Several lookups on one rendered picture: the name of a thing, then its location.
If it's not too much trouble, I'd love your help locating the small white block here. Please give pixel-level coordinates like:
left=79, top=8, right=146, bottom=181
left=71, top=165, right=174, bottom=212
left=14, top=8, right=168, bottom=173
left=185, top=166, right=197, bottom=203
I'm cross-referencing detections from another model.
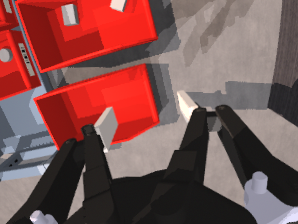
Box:
left=110, top=0, right=127, bottom=13

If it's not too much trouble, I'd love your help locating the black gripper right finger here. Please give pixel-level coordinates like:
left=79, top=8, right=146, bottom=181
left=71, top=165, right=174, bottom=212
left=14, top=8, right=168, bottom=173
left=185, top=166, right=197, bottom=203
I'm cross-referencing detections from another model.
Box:
left=150, top=90, right=298, bottom=224

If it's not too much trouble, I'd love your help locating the white round disc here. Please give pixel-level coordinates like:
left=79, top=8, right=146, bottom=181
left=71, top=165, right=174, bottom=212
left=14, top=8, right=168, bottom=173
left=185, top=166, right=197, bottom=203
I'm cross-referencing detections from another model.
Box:
left=0, top=49, right=13, bottom=62

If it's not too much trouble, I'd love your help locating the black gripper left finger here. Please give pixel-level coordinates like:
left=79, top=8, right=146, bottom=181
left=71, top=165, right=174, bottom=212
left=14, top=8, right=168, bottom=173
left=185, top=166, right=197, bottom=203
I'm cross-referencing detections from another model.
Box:
left=6, top=106, right=120, bottom=224

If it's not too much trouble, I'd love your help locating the grey metal shelf frame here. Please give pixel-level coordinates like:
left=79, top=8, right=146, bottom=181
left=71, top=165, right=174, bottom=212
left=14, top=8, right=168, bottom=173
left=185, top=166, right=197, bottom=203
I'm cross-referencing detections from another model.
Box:
left=0, top=0, right=58, bottom=182

